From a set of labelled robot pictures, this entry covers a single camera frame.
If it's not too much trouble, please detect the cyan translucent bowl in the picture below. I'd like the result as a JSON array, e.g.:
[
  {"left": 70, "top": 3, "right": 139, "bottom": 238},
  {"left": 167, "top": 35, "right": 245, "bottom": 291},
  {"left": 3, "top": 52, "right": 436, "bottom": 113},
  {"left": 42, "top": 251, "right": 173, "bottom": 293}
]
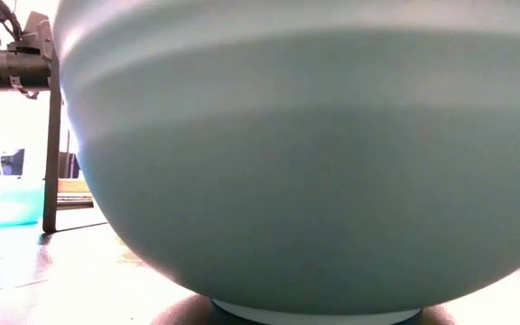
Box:
[{"left": 0, "top": 175, "right": 46, "bottom": 228}]

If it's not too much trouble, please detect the dark background monitor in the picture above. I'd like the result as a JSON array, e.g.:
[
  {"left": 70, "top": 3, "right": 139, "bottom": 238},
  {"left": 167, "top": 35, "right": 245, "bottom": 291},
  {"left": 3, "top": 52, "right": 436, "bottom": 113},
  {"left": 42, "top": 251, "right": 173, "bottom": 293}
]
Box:
[{"left": 0, "top": 148, "right": 26, "bottom": 178}]

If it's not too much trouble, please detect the wooden workbench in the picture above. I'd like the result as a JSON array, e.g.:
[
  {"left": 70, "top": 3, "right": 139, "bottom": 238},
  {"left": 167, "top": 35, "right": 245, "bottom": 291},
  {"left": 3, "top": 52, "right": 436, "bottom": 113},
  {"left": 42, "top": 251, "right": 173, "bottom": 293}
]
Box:
[{"left": 56, "top": 179, "right": 91, "bottom": 196}]

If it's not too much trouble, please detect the dark background box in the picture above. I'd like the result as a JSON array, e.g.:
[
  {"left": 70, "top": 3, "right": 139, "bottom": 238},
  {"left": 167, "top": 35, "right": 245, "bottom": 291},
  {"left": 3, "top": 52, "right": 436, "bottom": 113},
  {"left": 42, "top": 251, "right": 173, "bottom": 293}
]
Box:
[{"left": 59, "top": 152, "right": 81, "bottom": 180}]

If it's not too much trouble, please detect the teal green bowl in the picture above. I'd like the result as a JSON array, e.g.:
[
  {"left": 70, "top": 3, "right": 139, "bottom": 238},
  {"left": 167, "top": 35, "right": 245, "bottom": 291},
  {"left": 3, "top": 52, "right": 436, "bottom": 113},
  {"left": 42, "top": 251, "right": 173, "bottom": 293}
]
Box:
[{"left": 53, "top": 0, "right": 520, "bottom": 325}]

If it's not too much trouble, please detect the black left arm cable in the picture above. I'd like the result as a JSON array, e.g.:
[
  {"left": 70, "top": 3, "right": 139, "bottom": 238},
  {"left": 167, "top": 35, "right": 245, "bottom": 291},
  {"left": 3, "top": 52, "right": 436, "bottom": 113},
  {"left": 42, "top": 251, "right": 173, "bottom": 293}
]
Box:
[{"left": 0, "top": 0, "right": 24, "bottom": 42}]

